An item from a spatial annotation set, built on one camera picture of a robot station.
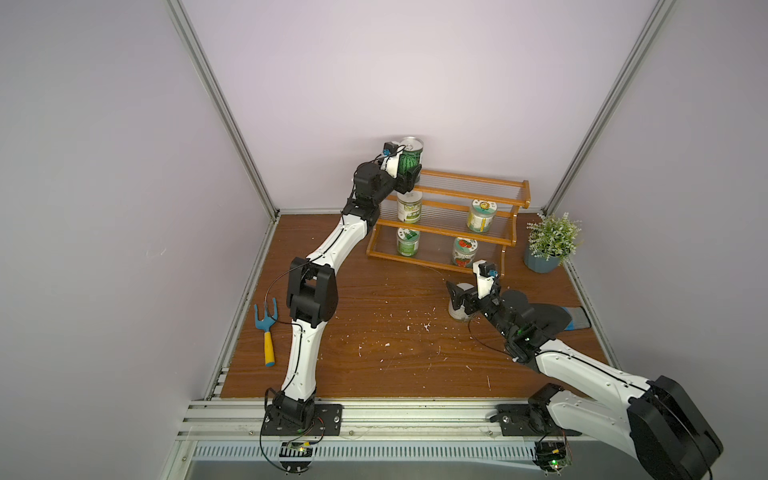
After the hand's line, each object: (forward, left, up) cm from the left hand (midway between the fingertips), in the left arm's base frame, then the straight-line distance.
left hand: (415, 158), depth 85 cm
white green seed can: (-6, +1, -14) cm, 15 cm away
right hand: (-28, -14, -18) cm, 36 cm away
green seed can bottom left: (-9, +2, -28) cm, 29 cm away
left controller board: (-68, +30, -40) cm, 84 cm away
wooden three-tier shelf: (-6, -13, -20) cm, 24 cm away
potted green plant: (-15, -43, -20) cm, 49 cm away
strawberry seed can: (-13, -17, -27) cm, 35 cm away
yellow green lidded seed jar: (-9, -21, -15) cm, 27 cm away
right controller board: (-67, -32, -37) cm, 83 cm away
